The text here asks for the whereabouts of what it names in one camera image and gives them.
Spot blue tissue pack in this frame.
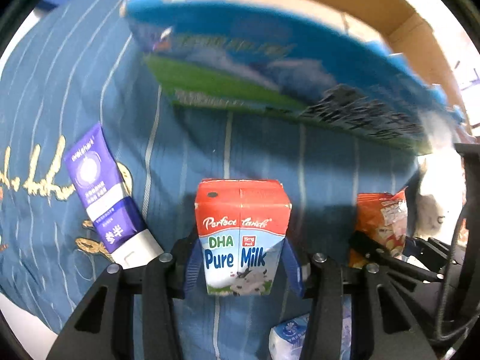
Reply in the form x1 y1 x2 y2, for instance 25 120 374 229
268 295 352 360

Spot pure milk carton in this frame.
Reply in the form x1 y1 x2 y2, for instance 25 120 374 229
194 179 292 296

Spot orange panda snack bag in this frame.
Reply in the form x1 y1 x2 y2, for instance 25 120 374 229
355 189 408 258

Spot purple toothpaste tube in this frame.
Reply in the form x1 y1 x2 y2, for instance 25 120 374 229
64 124 164 269

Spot cardboard box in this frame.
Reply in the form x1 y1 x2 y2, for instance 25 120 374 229
120 0 473 155

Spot blue striped bedsheet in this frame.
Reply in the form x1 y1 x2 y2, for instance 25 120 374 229
1 0 437 359

